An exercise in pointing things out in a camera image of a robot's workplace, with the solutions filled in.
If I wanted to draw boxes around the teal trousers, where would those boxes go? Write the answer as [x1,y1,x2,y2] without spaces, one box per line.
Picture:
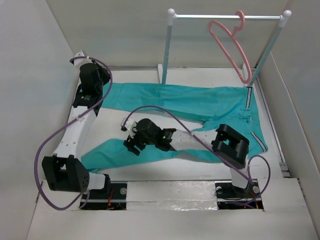
[81,83,268,173]

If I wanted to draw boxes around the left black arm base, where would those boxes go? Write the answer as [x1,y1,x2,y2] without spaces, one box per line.
[79,181,128,211]

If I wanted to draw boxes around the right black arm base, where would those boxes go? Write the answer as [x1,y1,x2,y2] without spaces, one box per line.
[214,181,264,210]

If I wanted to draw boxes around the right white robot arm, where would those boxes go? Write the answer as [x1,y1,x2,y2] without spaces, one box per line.
[121,118,250,197]

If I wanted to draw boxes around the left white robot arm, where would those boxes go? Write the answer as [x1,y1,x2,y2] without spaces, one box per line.
[41,61,112,199]

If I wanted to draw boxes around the pink plastic hanger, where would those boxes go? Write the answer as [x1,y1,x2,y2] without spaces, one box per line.
[208,10,253,85]

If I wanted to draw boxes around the white metal clothes rack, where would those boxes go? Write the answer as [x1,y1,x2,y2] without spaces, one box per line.
[157,8,293,88]

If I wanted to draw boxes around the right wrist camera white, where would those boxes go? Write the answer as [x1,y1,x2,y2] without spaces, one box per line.
[120,118,137,139]

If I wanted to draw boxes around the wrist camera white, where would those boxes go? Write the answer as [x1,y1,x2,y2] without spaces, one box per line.
[71,50,92,70]
[120,118,137,139]

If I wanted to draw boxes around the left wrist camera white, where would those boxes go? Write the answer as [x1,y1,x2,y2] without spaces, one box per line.
[71,50,92,70]

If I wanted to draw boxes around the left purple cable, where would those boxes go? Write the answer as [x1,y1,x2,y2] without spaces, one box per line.
[33,56,113,211]

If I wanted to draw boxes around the purple cable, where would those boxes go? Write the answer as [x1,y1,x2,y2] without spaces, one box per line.
[121,105,272,198]
[33,56,113,211]

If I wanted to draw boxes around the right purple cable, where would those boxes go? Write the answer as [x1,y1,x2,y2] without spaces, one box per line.
[121,105,272,198]

